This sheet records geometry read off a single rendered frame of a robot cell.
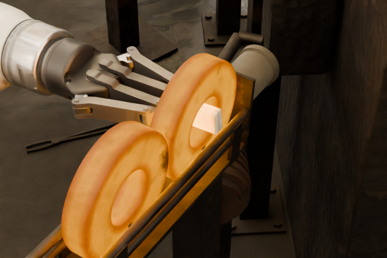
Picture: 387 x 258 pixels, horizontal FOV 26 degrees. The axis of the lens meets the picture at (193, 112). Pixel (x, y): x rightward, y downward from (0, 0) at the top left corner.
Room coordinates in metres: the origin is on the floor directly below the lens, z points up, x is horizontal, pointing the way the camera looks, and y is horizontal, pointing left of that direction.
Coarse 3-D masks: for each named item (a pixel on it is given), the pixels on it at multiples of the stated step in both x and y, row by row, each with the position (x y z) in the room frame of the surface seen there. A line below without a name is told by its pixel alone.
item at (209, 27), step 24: (216, 0) 1.79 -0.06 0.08; (240, 0) 1.74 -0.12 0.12; (216, 24) 1.77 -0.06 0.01; (240, 24) 1.78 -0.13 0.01; (264, 96) 1.12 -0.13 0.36; (264, 120) 1.12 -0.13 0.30; (264, 144) 1.12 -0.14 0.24; (264, 168) 1.12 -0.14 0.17; (264, 192) 1.12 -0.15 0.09; (240, 216) 1.12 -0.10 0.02; (264, 216) 1.12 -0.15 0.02
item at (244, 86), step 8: (240, 80) 0.77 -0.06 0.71; (248, 80) 0.76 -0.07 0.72; (240, 88) 0.76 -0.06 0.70; (248, 88) 0.76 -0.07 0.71; (240, 96) 0.76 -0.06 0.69; (248, 96) 0.76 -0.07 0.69; (240, 104) 0.76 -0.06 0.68; (248, 104) 0.76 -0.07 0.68; (232, 112) 0.77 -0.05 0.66; (248, 120) 0.75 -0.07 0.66; (248, 128) 0.75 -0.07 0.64
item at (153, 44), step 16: (112, 0) 1.67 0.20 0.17; (128, 0) 1.68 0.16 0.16; (112, 16) 1.68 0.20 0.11; (128, 16) 1.68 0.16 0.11; (96, 32) 1.75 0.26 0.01; (112, 32) 1.68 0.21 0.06; (128, 32) 1.67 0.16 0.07; (144, 32) 1.75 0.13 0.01; (96, 48) 1.68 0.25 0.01; (112, 48) 1.68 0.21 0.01; (144, 48) 1.68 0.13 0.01; (160, 48) 1.68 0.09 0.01; (176, 48) 1.68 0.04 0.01
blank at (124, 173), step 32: (128, 128) 0.60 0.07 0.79; (96, 160) 0.56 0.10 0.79; (128, 160) 0.57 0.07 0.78; (160, 160) 0.62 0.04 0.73; (96, 192) 0.53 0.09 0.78; (128, 192) 0.60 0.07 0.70; (160, 192) 0.62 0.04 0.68; (64, 224) 0.52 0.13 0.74; (96, 224) 0.52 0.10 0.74; (128, 224) 0.57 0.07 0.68; (96, 256) 0.52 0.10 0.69
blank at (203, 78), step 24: (192, 72) 0.70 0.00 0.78; (216, 72) 0.72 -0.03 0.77; (168, 96) 0.68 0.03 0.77; (192, 96) 0.68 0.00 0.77; (216, 96) 0.72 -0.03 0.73; (168, 120) 0.66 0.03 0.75; (192, 120) 0.68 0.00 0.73; (168, 144) 0.64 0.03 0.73; (192, 144) 0.69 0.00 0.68; (168, 168) 0.64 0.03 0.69
